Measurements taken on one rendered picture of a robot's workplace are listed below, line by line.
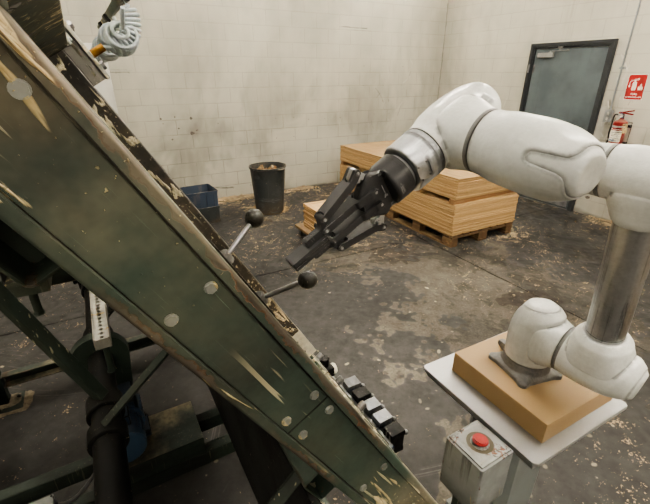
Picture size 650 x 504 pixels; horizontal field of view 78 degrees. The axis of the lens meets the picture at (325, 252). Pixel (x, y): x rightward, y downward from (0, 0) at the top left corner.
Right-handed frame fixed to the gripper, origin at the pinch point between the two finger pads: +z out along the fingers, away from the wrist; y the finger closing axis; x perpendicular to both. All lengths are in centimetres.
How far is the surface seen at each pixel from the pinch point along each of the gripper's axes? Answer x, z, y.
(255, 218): 18.4, 1.3, -0.8
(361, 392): 37, 6, 88
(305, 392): -12.0, 14.1, 9.8
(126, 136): 49, 10, -20
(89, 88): 49, 9, -31
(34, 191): -11.9, 18.1, -30.2
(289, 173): 547, -154, 239
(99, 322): 90, 58, 28
